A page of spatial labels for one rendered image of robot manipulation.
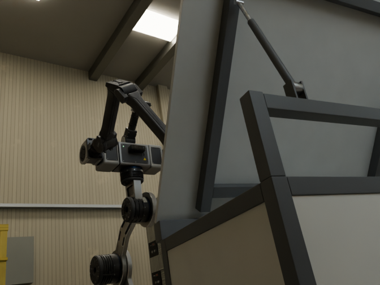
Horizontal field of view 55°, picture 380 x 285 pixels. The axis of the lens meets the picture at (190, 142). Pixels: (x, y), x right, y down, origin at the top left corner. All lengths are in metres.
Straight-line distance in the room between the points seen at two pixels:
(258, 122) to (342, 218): 0.26
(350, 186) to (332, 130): 0.76
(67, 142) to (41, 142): 0.53
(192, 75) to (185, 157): 0.27
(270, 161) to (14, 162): 7.25
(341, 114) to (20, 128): 7.52
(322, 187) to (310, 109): 0.20
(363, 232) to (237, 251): 0.27
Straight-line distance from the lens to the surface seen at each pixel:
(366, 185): 0.92
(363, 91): 1.72
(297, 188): 0.77
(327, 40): 1.54
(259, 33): 1.08
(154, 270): 6.04
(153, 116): 1.60
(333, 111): 0.97
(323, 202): 0.81
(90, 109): 8.87
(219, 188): 1.28
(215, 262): 0.94
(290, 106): 0.87
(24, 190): 7.66
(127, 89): 1.67
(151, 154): 2.24
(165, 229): 1.24
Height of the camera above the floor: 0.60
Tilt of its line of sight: 23 degrees up
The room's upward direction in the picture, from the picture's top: 10 degrees counter-clockwise
